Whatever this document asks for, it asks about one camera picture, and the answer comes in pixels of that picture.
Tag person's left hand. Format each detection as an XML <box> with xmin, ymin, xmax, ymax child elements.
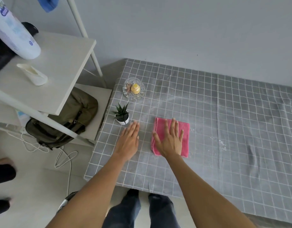
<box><xmin>112</xmin><ymin>121</ymin><xmax>140</xmax><ymax>162</ymax></box>

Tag person's right hand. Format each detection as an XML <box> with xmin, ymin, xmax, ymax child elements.
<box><xmin>152</xmin><ymin>118</ymin><xmax>184</xmax><ymax>159</ymax></box>

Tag pink cleaning cloth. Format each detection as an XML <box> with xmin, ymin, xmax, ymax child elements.
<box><xmin>150</xmin><ymin>117</ymin><xmax>191</xmax><ymax>158</ymax></box>

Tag small potted succulent plant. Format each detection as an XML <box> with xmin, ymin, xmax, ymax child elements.
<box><xmin>112</xmin><ymin>101</ymin><xmax>130</xmax><ymax>126</ymax></box>

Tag clear glass bowl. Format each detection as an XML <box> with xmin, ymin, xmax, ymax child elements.
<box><xmin>122</xmin><ymin>77</ymin><xmax>146</xmax><ymax>100</ymax></box>

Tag person's right forearm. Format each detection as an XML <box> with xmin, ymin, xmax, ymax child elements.
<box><xmin>165</xmin><ymin>153</ymin><xmax>257</xmax><ymax>228</ymax></box>

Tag person's left forearm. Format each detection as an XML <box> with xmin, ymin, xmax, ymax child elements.
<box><xmin>45</xmin><ymin>152</ymin><xmax>137</xmax><ymax>228</ymax></box>

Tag grey checked tablecloth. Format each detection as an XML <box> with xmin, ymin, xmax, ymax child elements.
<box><xmin>84</xmin><ymin>58</ymin><xmax>292</xmax><ymax>225</ymax></box>

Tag black sock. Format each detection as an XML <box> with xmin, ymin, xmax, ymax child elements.
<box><xmin>126</xmin><ymin>188</ymin><xmax>140</xmax><ymax>199</ymax></box>

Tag scattered white crumbs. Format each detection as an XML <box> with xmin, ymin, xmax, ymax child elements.
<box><xmin>188</xmin><ymin>125</ymin><xmax>228</xmax><ymax>151</ymax></box>

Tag olive green backpack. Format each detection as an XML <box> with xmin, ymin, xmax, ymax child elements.
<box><xmin>25</xmin><ymin>86</ymin><xmax>99</xmax><ymax>150</ymax></box>

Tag blue grey jeans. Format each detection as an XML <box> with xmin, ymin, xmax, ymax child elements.
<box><xmin>102</xmin><ymin>192</ymin><xmax>181</xmax><ymax>228</ymax></box>

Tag black lined trash bin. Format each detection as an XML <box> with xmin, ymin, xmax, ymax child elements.
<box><xmin>56</xmin><ymin>191</ymin><xmax>79</xmax><ymax>215</ymax></box>

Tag white shelf rack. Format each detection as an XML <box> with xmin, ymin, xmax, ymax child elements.
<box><xmin>0</xmin><ymin>0</ymin><xmax>113</xmax><ymax>148</ymax></box>

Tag white pack with blue print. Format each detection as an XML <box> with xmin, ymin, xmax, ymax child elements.
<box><xmin>16</xmin><ymin>110</ymin><xmax>31</xmax><ymax>126</ymax></box>

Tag black item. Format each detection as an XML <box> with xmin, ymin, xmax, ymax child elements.
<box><xmin>0</xmin><ymin>22</ymin><xmax>39</xmax><ymax>76</ymax></box>

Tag white lotion bottle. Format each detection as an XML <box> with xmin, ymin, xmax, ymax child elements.
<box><xmin>0</xmin><ymin>0</ymin><xmax>41</xmax><ymax>60</ymax></box>

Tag blue garment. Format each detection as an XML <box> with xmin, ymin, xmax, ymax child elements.
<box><xmin>36</xmin><ymin>0</ymin><xmax>59</xmax><ymax>13</ymax></box>

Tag white cable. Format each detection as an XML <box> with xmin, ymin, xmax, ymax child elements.
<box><xmin>6</xmin><ymin>129</ymin><xmax>79</xmax><ymax>196</ymax></box>

